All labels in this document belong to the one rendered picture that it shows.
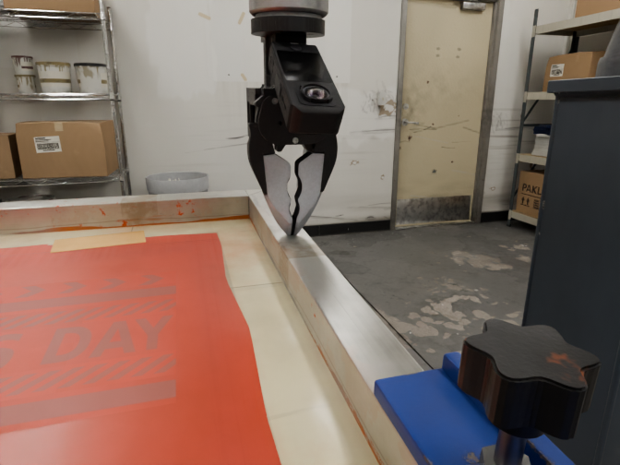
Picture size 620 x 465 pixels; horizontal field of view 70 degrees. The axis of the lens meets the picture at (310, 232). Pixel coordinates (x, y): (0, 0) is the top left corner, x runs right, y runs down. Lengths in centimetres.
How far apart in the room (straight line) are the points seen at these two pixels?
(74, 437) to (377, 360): 18
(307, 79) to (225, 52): 340
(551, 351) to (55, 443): 26
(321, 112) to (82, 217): 40
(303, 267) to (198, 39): 344
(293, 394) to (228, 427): 5
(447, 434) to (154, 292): 31
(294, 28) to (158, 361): 30
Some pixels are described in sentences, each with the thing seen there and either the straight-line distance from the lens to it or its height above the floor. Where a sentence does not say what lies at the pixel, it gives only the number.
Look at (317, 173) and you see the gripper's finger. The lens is 45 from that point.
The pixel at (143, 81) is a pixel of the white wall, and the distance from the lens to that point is 375.
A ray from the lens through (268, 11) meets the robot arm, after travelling 44.
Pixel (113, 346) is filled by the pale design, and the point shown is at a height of 99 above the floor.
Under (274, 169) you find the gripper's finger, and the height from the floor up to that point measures 111.
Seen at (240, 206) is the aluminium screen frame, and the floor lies 103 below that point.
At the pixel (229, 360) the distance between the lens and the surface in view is 34.
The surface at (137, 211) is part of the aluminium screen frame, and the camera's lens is 65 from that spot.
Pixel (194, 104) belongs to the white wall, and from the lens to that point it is 374.
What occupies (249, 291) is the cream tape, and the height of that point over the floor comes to 100.
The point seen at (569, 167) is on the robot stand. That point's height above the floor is 109.
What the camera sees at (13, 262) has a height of 100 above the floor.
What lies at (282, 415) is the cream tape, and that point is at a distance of 29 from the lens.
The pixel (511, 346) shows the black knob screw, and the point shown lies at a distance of 18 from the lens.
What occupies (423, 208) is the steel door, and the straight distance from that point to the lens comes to 454.
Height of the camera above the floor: 117
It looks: 16 degrees down
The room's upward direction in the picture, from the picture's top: straight up
